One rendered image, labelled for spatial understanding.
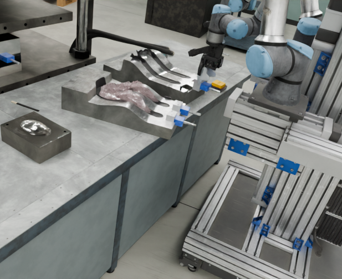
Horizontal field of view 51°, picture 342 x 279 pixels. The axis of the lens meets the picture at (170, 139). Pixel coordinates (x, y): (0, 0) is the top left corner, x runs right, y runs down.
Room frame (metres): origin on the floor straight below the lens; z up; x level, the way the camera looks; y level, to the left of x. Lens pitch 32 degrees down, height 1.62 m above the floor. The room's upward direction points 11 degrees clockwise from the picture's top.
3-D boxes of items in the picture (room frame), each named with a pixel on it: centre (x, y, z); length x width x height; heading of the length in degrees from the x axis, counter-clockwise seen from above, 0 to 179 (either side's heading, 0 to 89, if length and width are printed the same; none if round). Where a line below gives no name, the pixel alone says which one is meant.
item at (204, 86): (1.59, -0.12, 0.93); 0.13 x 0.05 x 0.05; 65
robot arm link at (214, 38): (1.61, -0.11, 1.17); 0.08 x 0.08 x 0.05
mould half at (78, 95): (1.44, 0.23, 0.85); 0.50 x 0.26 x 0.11; 81
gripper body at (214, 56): (1.60, -0.11, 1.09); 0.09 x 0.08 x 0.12; 65
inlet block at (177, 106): (1.46, -0.05, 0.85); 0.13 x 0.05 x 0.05; 81
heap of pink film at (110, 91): (1.45, 0.23, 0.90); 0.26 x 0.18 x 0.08; 81
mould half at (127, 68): (1.80, 0.15, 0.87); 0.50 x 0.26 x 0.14; 64
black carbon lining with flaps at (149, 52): (1.79, 0.14, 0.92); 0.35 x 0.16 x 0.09; 64
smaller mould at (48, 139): (1.07, 0.49, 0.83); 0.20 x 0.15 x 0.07; 64
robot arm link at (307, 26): (1.87, -0.57, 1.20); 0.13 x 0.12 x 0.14; 157
